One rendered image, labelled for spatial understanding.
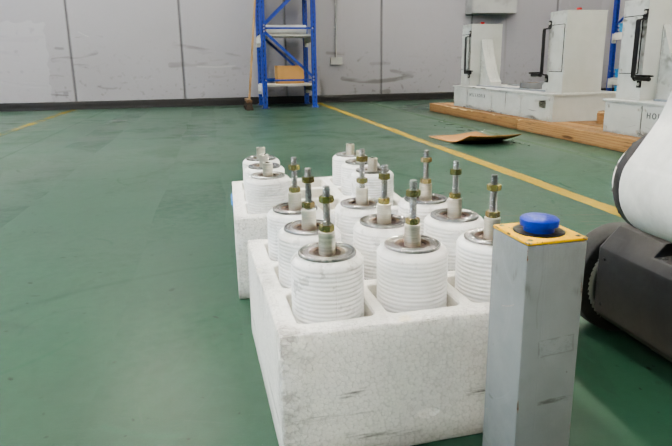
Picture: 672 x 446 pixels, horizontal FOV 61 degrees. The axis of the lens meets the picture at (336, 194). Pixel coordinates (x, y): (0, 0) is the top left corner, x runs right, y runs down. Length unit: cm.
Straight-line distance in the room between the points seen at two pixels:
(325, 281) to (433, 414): 23
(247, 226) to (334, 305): 52
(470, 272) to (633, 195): 23
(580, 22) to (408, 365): 359
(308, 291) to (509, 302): 24
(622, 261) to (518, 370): 44
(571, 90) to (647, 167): 335
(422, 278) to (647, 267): 40
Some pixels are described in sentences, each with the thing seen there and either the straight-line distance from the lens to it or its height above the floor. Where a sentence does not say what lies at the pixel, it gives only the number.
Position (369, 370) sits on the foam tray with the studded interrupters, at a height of 12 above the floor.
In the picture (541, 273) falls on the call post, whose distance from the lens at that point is 62.
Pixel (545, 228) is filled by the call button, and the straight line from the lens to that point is 63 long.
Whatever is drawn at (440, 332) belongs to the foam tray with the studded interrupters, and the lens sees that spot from 75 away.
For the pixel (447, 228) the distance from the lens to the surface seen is 89.
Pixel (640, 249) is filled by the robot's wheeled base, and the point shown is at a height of 19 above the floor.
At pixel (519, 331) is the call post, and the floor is 22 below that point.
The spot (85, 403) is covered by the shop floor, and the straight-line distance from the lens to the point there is 98.
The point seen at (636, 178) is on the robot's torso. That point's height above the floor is 34.
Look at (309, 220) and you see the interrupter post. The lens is 84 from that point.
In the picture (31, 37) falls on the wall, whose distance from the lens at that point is 728.
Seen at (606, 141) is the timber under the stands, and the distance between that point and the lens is 352.
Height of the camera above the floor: 49
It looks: 13 degrees down
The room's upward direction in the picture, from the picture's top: 1 degrees counter-clockwise
